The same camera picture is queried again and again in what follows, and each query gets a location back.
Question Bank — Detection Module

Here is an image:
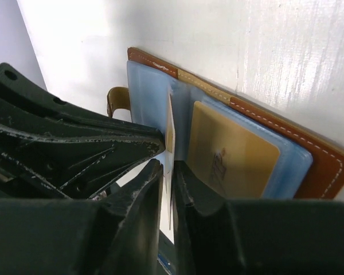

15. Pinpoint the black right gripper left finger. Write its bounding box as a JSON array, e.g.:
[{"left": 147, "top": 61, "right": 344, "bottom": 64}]
[{"left": 0, "top": 159, "right": 163, "bottom": 274}]

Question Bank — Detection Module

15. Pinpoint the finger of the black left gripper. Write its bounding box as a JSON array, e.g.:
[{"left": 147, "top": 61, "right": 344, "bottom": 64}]
[{"left": 0, "top": 63, "right": 165, "bottom": 199}]

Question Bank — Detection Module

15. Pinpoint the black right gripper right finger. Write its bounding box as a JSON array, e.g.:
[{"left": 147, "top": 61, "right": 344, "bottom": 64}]
[{"left": 172, "top": 161, "right": 344, "bottom": 274}]

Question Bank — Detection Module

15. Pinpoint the brown leather card holder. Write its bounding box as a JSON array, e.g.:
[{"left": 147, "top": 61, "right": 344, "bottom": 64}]
[{"left": 107, "top": 48, "right": 344, "bottom": 199}]

